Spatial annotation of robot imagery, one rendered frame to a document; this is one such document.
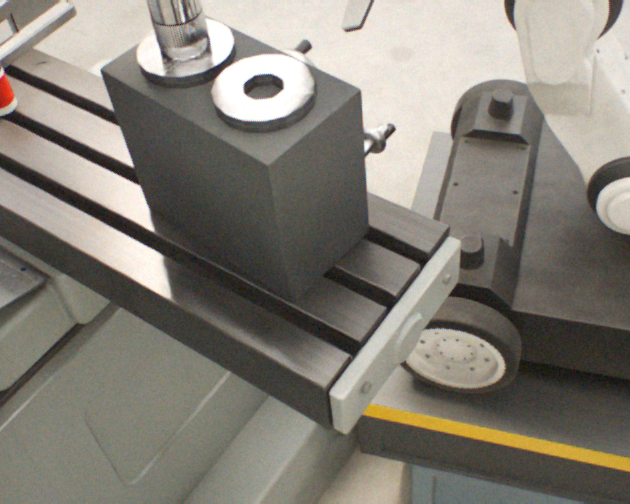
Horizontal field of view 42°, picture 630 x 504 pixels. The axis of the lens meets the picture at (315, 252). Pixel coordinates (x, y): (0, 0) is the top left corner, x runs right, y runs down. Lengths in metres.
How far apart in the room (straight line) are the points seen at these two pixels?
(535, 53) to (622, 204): 0.29
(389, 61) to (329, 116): 1.97
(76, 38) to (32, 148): 2.00
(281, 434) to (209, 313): 0.81
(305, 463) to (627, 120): 0.85
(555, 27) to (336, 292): 0.46
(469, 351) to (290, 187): 0.68
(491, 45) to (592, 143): 1.51
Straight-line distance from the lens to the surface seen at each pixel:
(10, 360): 1.05
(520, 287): 1.31
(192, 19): 0.74
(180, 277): 0.84
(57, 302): 1.05
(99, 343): 1.13
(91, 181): 0.97
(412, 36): 2.77
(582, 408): 1.40
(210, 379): 1.43
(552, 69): 1.12
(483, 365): 1.33
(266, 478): 1.56
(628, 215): 1.29
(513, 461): 1.46
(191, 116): 0.72
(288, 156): 0.67
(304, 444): 1.58
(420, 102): 2.51
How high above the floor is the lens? 1.59
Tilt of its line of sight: 49 degrees down
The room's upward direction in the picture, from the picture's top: 8 degrees counter-clockwise
